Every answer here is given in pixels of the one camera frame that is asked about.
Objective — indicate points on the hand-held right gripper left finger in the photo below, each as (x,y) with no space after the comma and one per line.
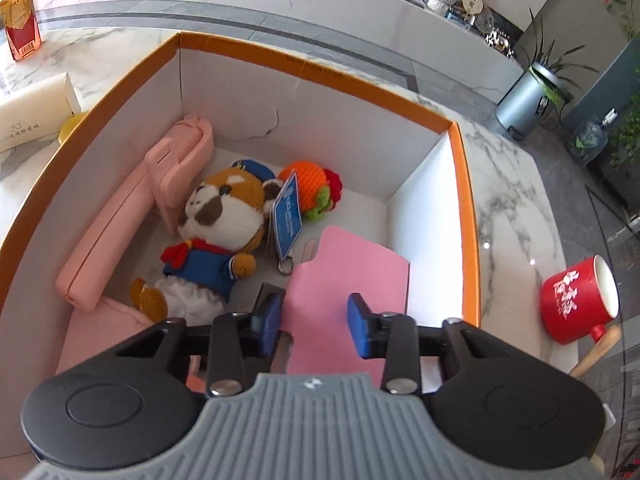
(272,320)

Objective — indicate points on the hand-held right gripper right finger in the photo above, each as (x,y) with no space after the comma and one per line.
(361,327)

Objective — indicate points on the pink case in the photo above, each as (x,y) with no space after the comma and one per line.
(345,270)

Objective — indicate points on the plush dog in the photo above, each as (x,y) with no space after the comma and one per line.
(225,205)

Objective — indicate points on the orange crochet toy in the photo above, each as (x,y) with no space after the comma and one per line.
(316,180)

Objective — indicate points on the pink soft pouch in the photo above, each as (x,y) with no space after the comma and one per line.
(95,332)

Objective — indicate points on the pink plastic folding holder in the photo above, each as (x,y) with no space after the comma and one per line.
(100,245)

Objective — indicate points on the orange cardboard box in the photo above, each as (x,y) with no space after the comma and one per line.
(325,125)

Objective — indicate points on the red mug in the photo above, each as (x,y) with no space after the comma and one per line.
(570,300)

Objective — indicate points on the grey pedal trash can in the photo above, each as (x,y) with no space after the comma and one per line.
(520,105)

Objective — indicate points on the yellow round object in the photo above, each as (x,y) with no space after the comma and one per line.
(70,128)

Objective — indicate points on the clear water jug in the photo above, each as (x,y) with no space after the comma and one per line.
(590,140)

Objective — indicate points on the black and white toy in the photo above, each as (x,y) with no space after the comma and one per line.
(499,42)

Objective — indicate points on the white cardboard box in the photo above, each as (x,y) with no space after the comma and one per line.
(35,110)

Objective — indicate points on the long-leaf green plant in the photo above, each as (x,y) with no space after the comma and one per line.
(550,65)

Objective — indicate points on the leafy green bush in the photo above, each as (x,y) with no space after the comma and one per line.
(627,135)

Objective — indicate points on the round wooden sign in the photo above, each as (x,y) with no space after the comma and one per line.
(472,1)

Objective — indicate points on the orange drink bottle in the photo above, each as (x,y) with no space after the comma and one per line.
(20,20)

